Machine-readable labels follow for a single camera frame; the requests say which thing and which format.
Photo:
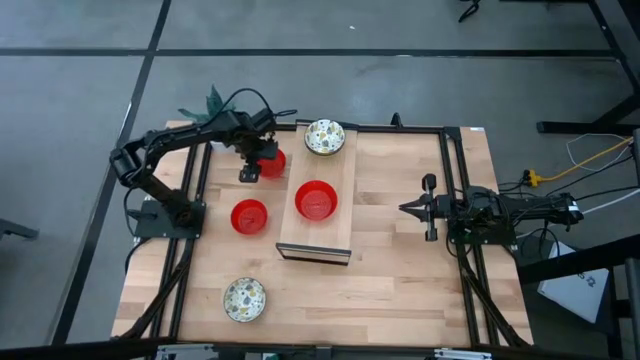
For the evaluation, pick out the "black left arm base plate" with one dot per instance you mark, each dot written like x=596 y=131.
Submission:
x=150 y=230

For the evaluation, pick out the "black aluminium table frame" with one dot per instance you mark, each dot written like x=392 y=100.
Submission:
x=375 y=130

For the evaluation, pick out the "yellow power strip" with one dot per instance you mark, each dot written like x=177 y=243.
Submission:
x=535 y=177

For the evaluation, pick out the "black table frame beam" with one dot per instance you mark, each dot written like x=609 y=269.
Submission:
x=580 y=260

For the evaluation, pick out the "red plastic mini bowl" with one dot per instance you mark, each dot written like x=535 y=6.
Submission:
x=249 y=216
x=316 y=200
x=276 y=167

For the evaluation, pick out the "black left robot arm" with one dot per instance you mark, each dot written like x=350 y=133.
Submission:
x=190 y=132

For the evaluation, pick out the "silver metal bracket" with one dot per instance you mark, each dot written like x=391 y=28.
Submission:
x=462 y=354
x=185 y=350

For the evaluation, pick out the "green plant in white pot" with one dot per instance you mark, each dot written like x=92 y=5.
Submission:
x=214 y=104

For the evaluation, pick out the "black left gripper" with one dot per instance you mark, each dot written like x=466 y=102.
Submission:
x=247 y=140

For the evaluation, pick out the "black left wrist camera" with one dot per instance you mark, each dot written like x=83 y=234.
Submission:
x=263 y=120

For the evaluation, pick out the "small black bracket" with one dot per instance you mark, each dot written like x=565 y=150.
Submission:
x=396 y=121

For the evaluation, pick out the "wooden shelf with black frame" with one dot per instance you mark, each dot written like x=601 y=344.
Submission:
x=320 y=235

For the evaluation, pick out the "black crossbeam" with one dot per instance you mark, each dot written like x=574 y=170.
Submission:
x=75 y=352

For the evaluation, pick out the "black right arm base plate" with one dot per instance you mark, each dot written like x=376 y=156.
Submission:
x=505 y=239

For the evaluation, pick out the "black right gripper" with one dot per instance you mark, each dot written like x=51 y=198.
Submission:
x=440 y=207

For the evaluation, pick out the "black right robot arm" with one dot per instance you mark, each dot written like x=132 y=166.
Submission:
x=540 y=207

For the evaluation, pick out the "white flat box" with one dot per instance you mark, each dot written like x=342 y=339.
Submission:
x=575 y=295

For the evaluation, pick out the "black desk leg frame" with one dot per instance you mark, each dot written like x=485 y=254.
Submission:
x=575 y=128

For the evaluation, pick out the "dark grey furniture foot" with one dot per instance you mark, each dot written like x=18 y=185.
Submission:
x=15 y=230

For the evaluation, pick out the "speckled ceramic mini bowl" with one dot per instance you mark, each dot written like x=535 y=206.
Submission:
x=244 y=300
x=325 y=135
x=325 y=154

